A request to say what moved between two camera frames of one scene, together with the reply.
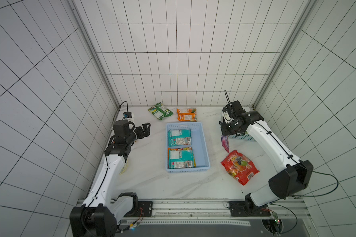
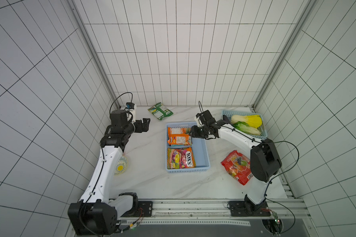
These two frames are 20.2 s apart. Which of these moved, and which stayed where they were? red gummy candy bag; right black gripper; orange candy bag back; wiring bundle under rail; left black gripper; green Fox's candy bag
Moved: orange candy bag back; left black gripper; right black gripper
Stayed: red gummy candy bag; green Fox's candy bag; wiring bundle under rail
